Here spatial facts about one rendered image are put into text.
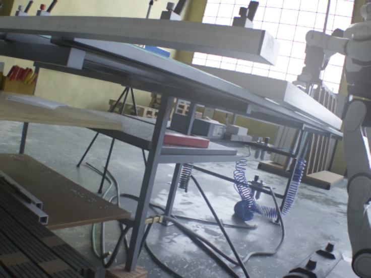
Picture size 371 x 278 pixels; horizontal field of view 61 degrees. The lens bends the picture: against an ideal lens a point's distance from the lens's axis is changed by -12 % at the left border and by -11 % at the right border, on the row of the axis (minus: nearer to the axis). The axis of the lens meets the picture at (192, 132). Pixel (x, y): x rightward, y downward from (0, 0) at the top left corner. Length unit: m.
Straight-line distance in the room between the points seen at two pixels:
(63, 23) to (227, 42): 0.25
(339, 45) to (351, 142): 0.45
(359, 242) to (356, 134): 0.49
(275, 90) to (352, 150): 0.57
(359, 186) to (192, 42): 1.33
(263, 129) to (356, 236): 8.38
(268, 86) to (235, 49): 0.93
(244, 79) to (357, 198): 0.73
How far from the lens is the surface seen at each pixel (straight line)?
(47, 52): 0.63
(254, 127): 9.98
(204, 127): 2.39
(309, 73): 1.52
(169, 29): 0.34
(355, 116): 1.60
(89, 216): 1.30
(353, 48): 1.40
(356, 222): 1.63
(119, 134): 1.40
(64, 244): 0.99
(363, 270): 1.64
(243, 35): 0.29
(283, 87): 1.20
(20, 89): 1.87
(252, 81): 1.24
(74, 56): 0.58
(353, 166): 1.63
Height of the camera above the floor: 0.78
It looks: 4 degrees down
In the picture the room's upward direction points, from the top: 14 degrees clockwise
